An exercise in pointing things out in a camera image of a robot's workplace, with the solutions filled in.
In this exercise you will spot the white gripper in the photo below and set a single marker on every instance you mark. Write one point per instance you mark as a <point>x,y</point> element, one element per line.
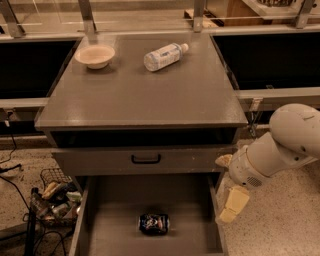
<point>242,169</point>

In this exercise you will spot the blue pepsi can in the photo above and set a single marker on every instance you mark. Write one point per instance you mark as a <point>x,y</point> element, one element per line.
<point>154,224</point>

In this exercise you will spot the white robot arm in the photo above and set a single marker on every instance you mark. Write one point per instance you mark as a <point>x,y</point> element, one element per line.
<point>293,140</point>

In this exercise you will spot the grey top drawer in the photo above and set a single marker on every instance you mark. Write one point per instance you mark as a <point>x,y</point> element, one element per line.
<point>117,161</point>

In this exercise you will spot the grey drawer cabinet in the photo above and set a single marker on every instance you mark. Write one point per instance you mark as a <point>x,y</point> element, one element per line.
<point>188,103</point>

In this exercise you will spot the grey open middle drawer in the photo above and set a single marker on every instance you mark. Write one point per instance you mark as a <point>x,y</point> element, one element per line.
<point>108,220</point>

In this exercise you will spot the clear plastic water bottle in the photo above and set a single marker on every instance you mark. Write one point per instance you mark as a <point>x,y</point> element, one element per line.
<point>164,56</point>

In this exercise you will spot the wooden crate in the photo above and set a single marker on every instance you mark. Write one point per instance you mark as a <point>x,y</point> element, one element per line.
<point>219,13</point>

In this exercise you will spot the white paper bowl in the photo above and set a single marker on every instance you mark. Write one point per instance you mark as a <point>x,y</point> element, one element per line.
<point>95,56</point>

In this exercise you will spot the black drawer handle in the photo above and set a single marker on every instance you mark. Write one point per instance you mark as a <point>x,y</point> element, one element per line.
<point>146,160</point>

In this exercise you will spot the wire basket with items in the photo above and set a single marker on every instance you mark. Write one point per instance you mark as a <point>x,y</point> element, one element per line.
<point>59,202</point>

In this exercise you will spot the metal railing frame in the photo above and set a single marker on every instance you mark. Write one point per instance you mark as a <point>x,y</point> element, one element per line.
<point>37,37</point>

